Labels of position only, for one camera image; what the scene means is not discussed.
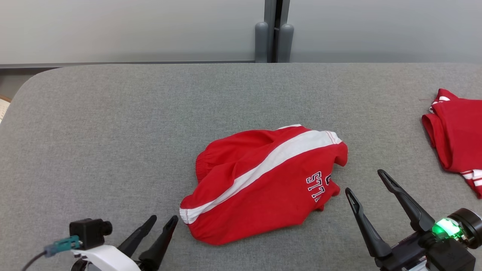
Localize thin black camera cable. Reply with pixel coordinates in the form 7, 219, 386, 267
21, 250, 49, 271

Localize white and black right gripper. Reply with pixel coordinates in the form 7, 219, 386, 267
345, 169, 477, 271

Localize grey partition base rail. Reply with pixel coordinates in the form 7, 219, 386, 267
0, 61, 257, 69

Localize red shorts with white stripe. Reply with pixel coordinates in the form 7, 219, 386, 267
180, 124, 348, 246

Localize cream perforated laundry basket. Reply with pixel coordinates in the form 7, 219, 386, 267
0, 96, 12, 125

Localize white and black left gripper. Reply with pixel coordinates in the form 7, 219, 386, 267
71, 215, 179, 271

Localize red shirt with white stripes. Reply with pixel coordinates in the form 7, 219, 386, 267
422, 88, 482, 199

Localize teal cable connector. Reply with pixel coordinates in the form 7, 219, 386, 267
44, 235, 82, 257

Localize grey partition post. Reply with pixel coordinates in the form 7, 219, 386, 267
264, 0, 290, 63

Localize grey cylindrical post foot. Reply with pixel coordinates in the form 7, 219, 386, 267
255, 21, 269, 63
278, 24, 294, 63

